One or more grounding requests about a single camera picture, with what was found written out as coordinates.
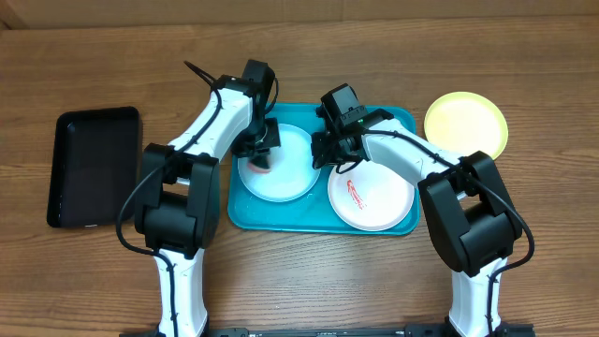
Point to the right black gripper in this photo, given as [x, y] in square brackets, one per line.
[328, 147]

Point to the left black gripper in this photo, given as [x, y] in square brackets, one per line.
[245, 149]

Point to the green and pink sponge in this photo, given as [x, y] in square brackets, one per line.
[259, 164]

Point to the light blue plate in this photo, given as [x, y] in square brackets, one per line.
[291, 172]

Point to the white plate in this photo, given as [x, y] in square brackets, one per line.
[373, 198]

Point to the yellow green plate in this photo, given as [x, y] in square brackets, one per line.
[464, 123]

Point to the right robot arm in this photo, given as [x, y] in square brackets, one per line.
[473, 224]

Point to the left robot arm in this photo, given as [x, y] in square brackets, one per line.
[177, 199]

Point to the teal plastic serving tray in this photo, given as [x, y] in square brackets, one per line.
[311, 212]

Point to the black rectangular plastic bin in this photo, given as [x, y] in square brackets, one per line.
[94, 166]

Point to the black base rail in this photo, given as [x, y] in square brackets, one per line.
[410, 330]

